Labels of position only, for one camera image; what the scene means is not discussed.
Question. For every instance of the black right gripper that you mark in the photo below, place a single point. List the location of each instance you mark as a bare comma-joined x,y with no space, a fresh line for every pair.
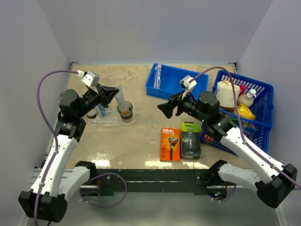
167,108

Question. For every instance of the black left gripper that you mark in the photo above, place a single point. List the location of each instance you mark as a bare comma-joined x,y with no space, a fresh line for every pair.
106,93

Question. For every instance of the light blue toothpaste tube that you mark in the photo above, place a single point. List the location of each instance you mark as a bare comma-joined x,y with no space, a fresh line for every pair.
102,110

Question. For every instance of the glass cup with brown band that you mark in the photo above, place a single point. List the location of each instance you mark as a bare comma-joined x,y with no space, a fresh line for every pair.
92,114

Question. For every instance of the white toothpaste tube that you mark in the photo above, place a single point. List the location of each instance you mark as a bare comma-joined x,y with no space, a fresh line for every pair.
120,99

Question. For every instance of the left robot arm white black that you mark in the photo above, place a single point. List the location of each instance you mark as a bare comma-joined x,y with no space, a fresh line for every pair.
48,197

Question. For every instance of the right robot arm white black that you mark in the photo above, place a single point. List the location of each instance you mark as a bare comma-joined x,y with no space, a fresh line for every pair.
269,178

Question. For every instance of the pink wrapped toothbrush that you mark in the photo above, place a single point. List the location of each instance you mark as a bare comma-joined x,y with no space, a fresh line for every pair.
157,76

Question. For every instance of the blue plastic divided bin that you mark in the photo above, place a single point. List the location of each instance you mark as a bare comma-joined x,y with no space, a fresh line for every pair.
169,81

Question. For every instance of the orange Gillette Fusion5 razor box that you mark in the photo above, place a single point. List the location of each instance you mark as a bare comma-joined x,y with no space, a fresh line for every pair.
170,146

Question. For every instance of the green black Gillette razor box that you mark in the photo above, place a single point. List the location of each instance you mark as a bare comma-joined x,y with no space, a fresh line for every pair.
190,140

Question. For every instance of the beige wrapped roll package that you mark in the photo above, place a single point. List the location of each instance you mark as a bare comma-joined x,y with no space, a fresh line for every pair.
224,94

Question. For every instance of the yellow snack packet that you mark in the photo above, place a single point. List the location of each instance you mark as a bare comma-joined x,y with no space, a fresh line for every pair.
245,112

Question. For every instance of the pink packet in basket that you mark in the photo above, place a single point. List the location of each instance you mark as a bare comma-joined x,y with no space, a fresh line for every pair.
242,88

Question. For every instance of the blue plastic shopping basket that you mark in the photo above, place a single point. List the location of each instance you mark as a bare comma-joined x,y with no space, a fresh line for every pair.
262,108

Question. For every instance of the lotion pump bottle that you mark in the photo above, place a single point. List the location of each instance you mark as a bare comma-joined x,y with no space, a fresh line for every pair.
247,98

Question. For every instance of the red blue packet in basket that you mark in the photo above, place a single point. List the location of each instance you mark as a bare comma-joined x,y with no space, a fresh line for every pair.
249,129

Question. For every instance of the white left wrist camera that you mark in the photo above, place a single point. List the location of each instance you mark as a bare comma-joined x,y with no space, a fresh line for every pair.
89,78

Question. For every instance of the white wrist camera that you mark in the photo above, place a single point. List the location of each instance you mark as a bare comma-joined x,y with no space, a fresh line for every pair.
188,84
89,78

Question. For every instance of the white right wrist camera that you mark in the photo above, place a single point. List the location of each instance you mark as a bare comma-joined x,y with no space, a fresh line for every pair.
188,84

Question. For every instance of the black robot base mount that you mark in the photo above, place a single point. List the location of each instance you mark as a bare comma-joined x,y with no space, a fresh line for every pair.
110,181

